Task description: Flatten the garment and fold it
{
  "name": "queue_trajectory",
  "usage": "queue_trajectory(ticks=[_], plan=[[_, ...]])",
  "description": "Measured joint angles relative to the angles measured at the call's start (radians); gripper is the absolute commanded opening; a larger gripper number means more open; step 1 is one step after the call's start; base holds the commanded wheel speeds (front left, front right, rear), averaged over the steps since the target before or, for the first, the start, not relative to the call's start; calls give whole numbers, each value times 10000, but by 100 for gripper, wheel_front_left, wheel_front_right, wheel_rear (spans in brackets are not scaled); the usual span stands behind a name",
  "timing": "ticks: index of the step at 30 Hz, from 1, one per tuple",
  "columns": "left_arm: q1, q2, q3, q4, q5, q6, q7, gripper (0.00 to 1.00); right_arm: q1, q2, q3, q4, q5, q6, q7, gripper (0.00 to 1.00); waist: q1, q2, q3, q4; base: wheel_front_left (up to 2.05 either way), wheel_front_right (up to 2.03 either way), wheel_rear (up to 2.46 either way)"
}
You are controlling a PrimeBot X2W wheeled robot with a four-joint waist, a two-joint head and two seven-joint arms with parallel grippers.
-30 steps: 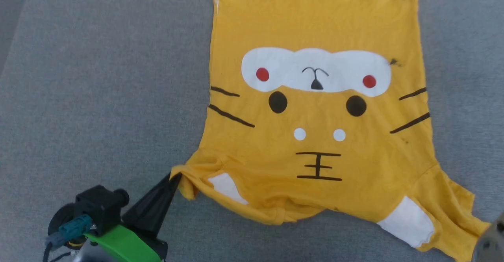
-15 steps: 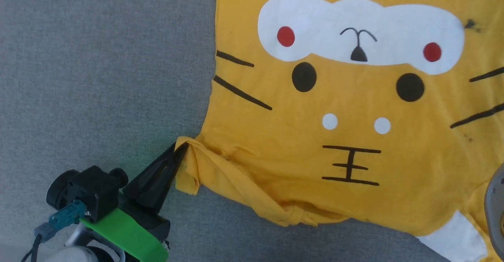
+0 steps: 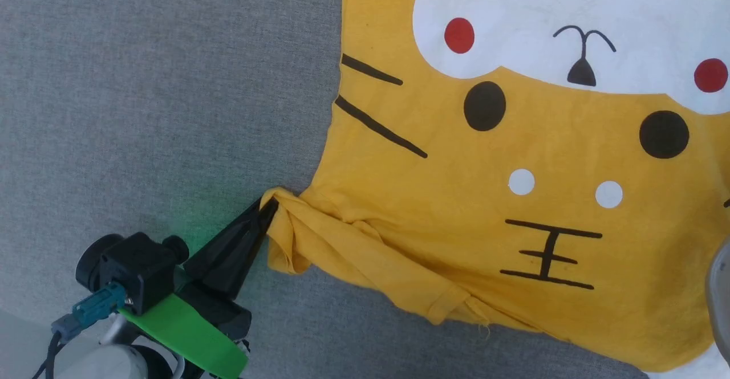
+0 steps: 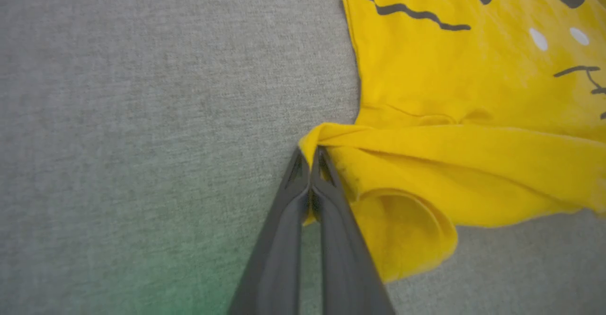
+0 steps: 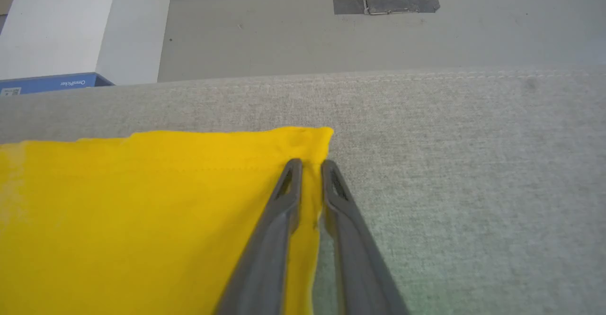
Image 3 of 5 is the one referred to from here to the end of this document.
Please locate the yellow tiger face garment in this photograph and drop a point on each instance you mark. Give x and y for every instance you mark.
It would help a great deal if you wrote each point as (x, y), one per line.
(513, 196)

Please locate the grey fabric sofa surface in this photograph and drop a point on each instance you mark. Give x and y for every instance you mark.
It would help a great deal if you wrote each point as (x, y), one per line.
(142, 111)

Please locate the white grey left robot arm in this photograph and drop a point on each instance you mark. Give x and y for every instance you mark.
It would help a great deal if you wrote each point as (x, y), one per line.
(108, 362)

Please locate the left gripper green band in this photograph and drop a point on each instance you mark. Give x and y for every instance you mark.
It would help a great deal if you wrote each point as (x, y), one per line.
(188, 333)

